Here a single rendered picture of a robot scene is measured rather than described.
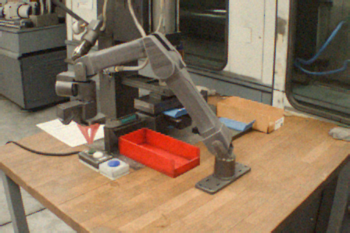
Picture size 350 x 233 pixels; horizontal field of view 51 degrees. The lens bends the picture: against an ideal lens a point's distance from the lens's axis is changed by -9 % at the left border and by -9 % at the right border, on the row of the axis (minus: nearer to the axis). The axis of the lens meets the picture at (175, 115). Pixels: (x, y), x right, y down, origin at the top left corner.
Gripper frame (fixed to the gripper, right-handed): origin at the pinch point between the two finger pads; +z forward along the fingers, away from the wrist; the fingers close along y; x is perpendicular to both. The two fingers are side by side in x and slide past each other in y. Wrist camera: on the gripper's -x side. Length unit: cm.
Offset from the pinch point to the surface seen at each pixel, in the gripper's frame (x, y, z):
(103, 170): -3.3, 10.6, 4.9
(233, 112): 59, 14, 2
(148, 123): 26.1, 0.1, 1.0
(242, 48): 99, -9, -16
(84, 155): -2.9, 0.4, 4.1
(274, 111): 70, 27, 1
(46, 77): 146, -293, 64
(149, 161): 10.1, 16.9, 4.4
